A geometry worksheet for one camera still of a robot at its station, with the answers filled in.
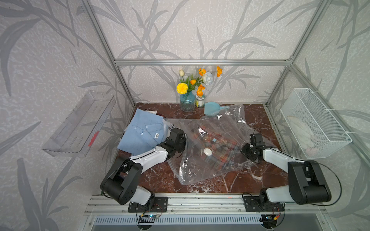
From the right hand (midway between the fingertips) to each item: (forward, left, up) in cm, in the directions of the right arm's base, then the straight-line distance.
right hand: (241, 150), depth 94 cm
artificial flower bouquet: (+40, +14, +34) cm, 54 cm away
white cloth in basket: (-5, -29, +20) cm, 36 cm away
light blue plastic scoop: (+38, +15, -1) cm, 41 cm away
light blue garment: (+7, +62, +13) cm, 64 cm away
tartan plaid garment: (+1, +19, +2) cm, 20 cm away
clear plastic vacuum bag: (+17, +4, +7) cm, 19 cm away
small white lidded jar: (+41, +26, +6) cm, 49 cm away
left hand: (+2, +32, +9) cm, 33 cm away
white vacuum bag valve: (-3, +23, +5) cm, 23 cm away
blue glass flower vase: (+37, +36, +8) cm, 53 cm away
